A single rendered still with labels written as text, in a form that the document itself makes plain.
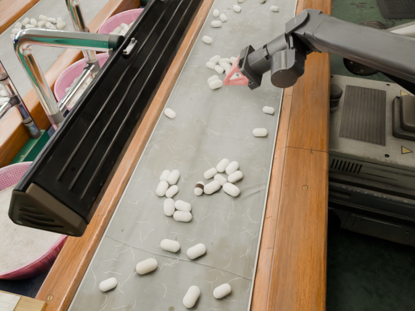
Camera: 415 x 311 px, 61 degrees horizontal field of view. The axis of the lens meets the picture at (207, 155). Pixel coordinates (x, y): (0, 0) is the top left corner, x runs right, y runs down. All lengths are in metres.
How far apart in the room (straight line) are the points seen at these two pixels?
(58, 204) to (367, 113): 1.20
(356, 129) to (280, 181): 0.62
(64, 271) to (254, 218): 0.36
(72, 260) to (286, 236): 0.39
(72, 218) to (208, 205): 0.41
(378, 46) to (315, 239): 0.34
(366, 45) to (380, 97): 0.83
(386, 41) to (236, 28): 0.70
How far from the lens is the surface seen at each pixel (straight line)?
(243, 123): 0.90
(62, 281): 0.70
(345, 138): 1.29
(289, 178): 0.76
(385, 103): 1.47
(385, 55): 0.64
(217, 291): 0.64
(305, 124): 0.87
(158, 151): 0.84
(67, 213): 0.37
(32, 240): 0.80
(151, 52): 0.52
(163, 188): 0.75
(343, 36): 0.72
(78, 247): 0.72
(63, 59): 1.19
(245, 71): 0.85
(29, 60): 0.59
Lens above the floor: 1.36
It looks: 49 degrees down
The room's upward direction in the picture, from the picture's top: 4 degrees counter-clockwise
